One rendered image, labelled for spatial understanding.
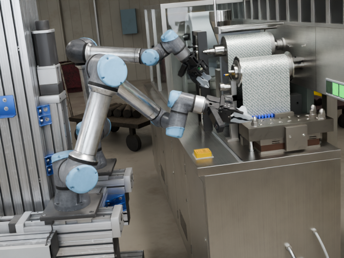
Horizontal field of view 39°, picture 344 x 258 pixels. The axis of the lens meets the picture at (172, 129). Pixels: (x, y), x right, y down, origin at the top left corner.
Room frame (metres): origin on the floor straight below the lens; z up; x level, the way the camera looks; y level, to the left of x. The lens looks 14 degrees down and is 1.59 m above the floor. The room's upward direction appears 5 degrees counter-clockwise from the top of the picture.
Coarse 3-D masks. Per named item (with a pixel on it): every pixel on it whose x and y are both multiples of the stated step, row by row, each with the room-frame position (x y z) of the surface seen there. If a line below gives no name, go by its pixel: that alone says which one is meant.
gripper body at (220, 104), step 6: (210, 96) 2.04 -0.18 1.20; (222, 96) 2.03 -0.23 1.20; (210, 102) 2.02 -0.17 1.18; (216, 102) 2.03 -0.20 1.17; (222, 102) 2.00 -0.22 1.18; (228, 102) 2.02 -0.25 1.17; (204, 108) 1.98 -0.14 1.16; (216, 108) 1.99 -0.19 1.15; (222, 108) 1.97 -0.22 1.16; (204, 114) 2.00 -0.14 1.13; (222, 114) 1.98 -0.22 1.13; (228, 114) 1.98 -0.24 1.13; (222, 120) 2.01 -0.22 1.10
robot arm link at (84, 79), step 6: (90, 42) 2.51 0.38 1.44; (78, 66) 2.49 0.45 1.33; (84, 66) 2.48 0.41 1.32; (84, 72) 2.49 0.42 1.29; (84, 78) 2.50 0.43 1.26; (84, 84) 2.50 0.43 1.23; (84, 90) 2.50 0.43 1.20; (90, 90) 2.49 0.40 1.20; (84, 96) 2.51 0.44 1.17; (108, 120) 2.57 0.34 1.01; (108, 126) 2.53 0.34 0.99; (108, 132) 2.53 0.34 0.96
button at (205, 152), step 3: (195, 150) 2.17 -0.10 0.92; (198, 150) 2.16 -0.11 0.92; (201, 150) 2.16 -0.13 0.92; (204, 150) 2.15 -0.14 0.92; (207, 150) 2.15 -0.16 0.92; (195, 153) 2.15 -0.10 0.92; (198, 153) 2.12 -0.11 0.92; (201, 153) 2.12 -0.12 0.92; (204, 153) 2.12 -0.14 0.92; (207, 153) 2.12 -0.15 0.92; (210, 153) 2.12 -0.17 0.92; (198, 156) 2.12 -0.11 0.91; (201, 156) 2.12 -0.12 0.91; (204, 156) 2.12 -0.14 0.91; (207, 156) 2.12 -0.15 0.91; (210, 156) 2.12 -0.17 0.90
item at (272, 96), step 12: (252, 84) 2.29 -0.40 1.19; (264, 84) 2.29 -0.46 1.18; (276, 84) 2.30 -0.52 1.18; (288, 84) 2.31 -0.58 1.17; (252, 96) 2.29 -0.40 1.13; (264, 96) 2.29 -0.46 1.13; (276, 96) 2.30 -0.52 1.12; (288, 96) 2.31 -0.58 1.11; (252, 108) 2.29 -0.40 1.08; (264, 108) 2.29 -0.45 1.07; (276, 108) 2.30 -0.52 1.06; (288, 108) 2.31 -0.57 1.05
